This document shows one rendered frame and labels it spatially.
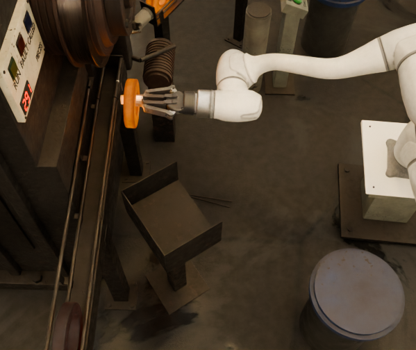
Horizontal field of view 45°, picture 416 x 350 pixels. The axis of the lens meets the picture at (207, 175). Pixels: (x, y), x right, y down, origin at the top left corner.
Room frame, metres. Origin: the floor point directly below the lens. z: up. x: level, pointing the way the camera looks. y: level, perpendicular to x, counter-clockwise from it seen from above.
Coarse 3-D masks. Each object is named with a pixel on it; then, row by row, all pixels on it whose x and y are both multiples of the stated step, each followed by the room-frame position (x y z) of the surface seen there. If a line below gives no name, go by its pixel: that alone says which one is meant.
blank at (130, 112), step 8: (128, 80) 1.09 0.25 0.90; (136, 80) 1.10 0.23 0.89; (128, 88) 1.05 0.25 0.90; (136, 88) 1.07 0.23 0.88; (128, 96) 1.02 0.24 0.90; (128, 104) 1.00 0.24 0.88; (128, 112) 0.99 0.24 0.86; (136, 112) 1.04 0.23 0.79; (128, 120) 0.98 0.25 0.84; (136, 120) 1.01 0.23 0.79
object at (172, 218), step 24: (168, 168) 0.89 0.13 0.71; (144, 192) 0.83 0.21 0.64; (168, 192) 0.85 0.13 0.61; (144, 216) 0.77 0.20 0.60; (168, 216) 0.77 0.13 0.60; (192, 216) 0.77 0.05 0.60; (168, 240) 0.68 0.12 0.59; (192, 240) 0.63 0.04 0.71; (216, 240) 0.68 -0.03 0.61; (168, 264) 0.58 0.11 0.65; (192, 264) 0.85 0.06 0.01; (168, 288) 0.73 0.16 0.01; (192, 288) 0.74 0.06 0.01; (168, 312) 0.63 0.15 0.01
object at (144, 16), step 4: (144, 8) 1.66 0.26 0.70; (148, 8) 1.66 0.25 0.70; (140, 12) 1.64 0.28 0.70; (144, 12) 1.64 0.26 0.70; (148, 12) 1.65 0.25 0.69; (152, 12) 1.66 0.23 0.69; (136, 16) 1.63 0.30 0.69; (140, 16) 1.62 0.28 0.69; (144, 16) 1.63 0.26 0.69; (148, 16) 1.64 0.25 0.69; (152, 16) 1.65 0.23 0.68; (136, 20) 1.60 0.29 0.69; (140, 20) 1.61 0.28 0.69; (144, 20) 1.62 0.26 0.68; (148, 20) 1.63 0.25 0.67; (144, 24) 1.61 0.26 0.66; (136, 28) 1.59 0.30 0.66; (140, 28) 1.59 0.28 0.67
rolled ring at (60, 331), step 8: (64, 304) 0.43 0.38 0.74; (72, 304) 0.43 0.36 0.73; (64, 312) 0.40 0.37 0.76; (72, 312) 0.40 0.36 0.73; (80, 312) 0.43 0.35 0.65; (56, 320) 0.37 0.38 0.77; (64, 320) 0.37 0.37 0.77; (72, 320) 0.41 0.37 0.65; (80, 320) 0.41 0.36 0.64; (56, 328) 0.35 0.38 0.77; (64, 328) 0.35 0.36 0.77; (72, 328) 0.39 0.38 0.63; (80, 328) 0.39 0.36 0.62; (56, 336) 0.33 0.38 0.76; (64, 336) 0.33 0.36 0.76; (72, 336) 0.37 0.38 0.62; (80, 336) 0.37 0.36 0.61; (56, 344) 0.32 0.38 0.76; (64, 344) 0.32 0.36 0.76; (72, 344) 0.35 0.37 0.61; (80, 344) 0.36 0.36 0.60
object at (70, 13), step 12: (60, 0) 1.06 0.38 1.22; (72, 0) 1.06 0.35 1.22; (60, 12) 1.05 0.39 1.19; (72, 12) 1.05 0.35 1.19; (84, 12) 1.05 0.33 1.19; (72, 24) 1.04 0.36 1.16; (84, 24) 1.03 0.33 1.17; (72, 36) 1.03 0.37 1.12; (84, 36) 1.02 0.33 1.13; (72, 48) 1.03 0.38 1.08; (84, 48) 1.03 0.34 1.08; (84, 60) 1.06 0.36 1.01; (96, 60) 1.05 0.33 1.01
